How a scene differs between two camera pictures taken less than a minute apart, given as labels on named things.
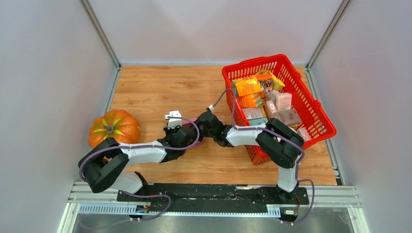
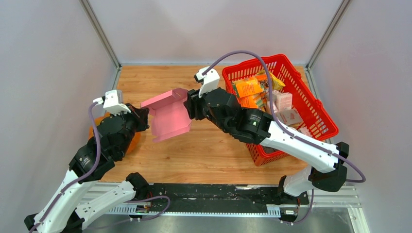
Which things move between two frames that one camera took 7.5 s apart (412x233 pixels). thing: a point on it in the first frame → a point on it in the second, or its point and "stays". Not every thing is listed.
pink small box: x=283 y=101 stays
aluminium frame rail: x=81 y=197 stays
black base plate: x=210 y=195 stays
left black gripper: x=168 y=131 → x=141 y=114
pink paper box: x=187 y=123 → x=168 y=113
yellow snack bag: x=277 y=84 stays
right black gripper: x=197 y=122 → x=193 y=104
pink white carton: x=289 y=117 stays
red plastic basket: x=308 y=109 stays
